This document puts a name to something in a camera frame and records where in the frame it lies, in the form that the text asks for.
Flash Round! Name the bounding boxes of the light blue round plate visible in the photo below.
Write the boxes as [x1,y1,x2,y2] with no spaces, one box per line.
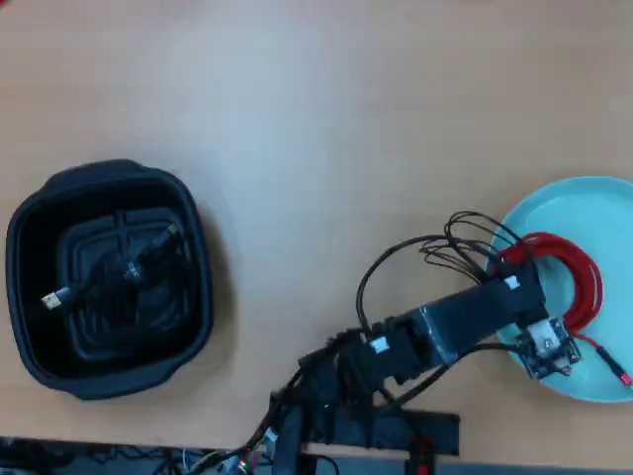
[487,175,633,403]

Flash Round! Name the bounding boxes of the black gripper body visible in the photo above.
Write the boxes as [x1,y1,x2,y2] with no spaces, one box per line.
[487,264,549,329]

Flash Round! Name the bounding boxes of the black square plastic bowl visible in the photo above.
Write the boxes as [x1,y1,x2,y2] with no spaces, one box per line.
[5,157,215,401]

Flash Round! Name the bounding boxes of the red braided charging cable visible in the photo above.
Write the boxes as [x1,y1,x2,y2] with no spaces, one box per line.
[494,232,633,392]

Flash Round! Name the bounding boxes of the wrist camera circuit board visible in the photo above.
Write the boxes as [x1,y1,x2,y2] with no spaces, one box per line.
[512,319,583,380]

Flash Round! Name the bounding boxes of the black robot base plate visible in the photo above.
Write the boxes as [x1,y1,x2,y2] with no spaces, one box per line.
[269,408,461,459]

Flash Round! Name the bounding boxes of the red and black clamp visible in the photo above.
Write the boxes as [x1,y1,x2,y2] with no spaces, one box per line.
[405,434,436,475]

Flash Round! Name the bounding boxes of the tangled wires below table edge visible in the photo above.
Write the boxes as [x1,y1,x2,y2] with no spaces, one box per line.
[0,437,278,475]

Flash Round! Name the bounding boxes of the black braided charging cable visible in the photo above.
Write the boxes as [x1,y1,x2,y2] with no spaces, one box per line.
[40,222,187,342]

